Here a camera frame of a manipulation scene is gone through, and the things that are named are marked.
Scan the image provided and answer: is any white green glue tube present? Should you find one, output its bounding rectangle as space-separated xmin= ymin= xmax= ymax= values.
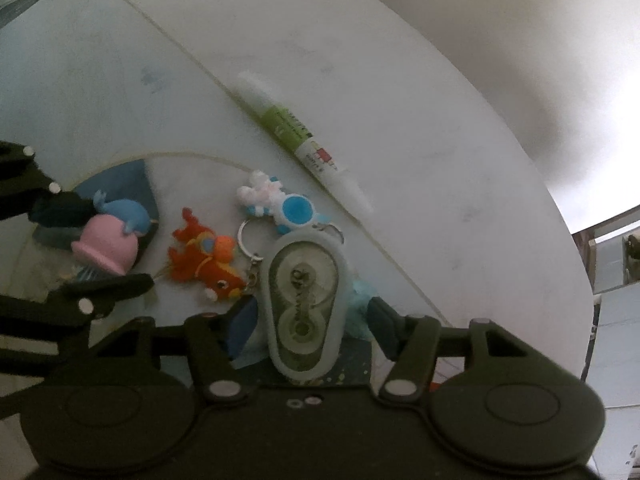
xmin=235 ymin=70 xmax=373 ymax=220

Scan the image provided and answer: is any grey correction tape dispenser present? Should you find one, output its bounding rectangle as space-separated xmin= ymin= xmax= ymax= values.
xmin=259 ymin=229 xmax=352 ymax=384

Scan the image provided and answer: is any light blue plush toy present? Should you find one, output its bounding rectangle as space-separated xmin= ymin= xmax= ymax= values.
xmin=344 ymin=280 xmax=378 ymax=341

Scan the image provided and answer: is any blue white astronaut keychain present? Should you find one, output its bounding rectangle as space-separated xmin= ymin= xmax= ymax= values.
xmin=236 ymin=170 xmax=331 ymax=234

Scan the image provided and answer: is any red fish plush keychain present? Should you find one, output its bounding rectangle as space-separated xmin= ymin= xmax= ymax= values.
xmin=167 ymin=207 xmax=246 ymax=302

